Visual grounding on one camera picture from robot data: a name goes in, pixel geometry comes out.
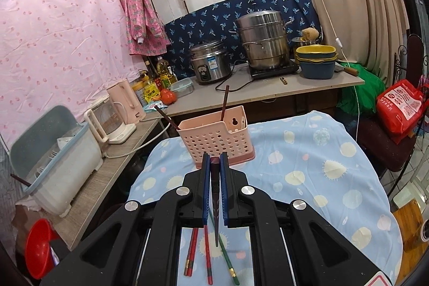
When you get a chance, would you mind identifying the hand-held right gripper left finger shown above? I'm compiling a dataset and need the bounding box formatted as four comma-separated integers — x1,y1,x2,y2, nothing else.
40,153,212,286

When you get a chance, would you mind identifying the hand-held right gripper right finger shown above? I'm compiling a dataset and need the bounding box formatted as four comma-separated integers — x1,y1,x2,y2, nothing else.
219,152,383,286

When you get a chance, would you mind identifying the maroon spiral chopstick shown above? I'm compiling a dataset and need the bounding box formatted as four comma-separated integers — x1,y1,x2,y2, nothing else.
154,105,182,131
209,155,222,247
219,84,230,122

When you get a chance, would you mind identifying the pink perforated utensil basket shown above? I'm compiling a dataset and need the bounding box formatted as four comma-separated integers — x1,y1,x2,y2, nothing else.
176,105,256,169

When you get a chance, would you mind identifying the red chopstick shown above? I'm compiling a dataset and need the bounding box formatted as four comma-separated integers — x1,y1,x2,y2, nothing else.
187,228,199,276
203,225,214,285

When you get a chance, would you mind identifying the brown chopstick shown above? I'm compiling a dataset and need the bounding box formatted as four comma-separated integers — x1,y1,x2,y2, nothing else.
183,228,195,275

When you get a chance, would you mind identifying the green chopstick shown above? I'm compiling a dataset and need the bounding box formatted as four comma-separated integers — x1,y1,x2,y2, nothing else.
209,215,241,285

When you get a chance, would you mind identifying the light blue printed tablecloth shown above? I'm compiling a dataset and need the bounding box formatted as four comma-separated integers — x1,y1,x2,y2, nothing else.
129,110,403,286

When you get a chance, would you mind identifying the grey wooden counter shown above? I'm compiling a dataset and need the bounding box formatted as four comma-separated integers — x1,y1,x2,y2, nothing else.
15,63,366,248

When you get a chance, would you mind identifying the teal packet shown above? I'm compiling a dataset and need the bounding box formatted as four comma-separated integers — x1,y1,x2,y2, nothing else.
144,100,168,113

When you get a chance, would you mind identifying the red tomato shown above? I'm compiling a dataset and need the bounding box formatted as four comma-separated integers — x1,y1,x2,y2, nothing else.
160,88,177,105

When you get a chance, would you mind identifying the clear plastic food container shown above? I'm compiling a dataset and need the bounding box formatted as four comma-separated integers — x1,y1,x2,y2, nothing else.
171,77,194,98

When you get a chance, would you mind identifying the pink electric kettle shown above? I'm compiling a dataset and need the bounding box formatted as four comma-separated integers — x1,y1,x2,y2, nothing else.
106,78,147,122

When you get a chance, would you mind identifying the glass kettle with white base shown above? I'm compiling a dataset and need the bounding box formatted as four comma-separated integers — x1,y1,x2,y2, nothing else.
83,95,138,144

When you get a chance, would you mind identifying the cooking oil bottle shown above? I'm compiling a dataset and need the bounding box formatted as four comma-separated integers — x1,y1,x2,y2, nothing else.
156,56,172,89

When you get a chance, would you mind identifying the steel rice cooker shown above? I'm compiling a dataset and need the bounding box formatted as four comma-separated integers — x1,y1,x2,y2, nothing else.
189,39,234,85

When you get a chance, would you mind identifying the black induction cooker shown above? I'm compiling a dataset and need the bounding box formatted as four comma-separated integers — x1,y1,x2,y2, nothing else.
247,60,300,79

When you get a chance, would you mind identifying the white dish drainer box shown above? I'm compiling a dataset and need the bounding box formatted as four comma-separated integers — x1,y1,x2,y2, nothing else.
9,105,103,218

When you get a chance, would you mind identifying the blue and yellow bowl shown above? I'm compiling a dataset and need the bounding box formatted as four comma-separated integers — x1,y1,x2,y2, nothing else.
298,60,337,79
295,55,338,65
294,44,339,58

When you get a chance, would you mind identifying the steel steamer pot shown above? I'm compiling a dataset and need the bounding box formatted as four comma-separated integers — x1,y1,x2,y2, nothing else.
229,12,294,71

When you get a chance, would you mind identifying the black metal chair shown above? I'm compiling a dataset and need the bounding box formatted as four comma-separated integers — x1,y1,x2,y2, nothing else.
360,34,425,180

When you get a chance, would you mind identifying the navy printed cloth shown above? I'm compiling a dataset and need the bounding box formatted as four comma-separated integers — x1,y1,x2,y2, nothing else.
164,0,321,79

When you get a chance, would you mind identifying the green cloth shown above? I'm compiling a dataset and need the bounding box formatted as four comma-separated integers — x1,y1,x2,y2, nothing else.
336,63,386,113

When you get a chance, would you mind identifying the red plastic basin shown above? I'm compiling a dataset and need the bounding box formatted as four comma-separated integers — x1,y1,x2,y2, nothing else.
26,218,58,280

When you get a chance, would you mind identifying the tan loofah sponge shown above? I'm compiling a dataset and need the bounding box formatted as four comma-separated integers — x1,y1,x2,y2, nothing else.
299,27,319,43

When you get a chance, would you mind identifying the pink floral garment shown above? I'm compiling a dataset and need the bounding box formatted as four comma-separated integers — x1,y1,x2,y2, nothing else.
117,0,172,56

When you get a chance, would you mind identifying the dark wooden stick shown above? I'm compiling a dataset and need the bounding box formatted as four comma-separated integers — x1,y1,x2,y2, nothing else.
10,173,32,188

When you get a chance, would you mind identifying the wooden stool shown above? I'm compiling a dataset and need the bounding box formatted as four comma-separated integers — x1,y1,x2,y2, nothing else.
392,198,426,252

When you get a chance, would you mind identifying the red printed bag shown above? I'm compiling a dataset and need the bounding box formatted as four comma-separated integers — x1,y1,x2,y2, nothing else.
376,79,424,139

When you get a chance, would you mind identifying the pink dotted cloth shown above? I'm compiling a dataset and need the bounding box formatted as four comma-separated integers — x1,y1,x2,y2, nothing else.
0,0,143,146

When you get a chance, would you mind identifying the beige curtain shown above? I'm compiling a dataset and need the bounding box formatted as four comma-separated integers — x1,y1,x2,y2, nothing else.
291,0,411,89

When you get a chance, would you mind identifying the white power cord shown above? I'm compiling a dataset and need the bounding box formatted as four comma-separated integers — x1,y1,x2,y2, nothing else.
103,120,172,159

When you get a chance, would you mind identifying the black power cord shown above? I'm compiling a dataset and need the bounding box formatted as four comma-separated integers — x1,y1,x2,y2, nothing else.
214,63,256,92

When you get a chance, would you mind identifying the knife with wooden handle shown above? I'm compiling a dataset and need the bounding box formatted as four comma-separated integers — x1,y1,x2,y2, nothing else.
333,64,359,76

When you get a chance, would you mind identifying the white hanging cord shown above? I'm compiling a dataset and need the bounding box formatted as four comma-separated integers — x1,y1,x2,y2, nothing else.
303,0,361,139

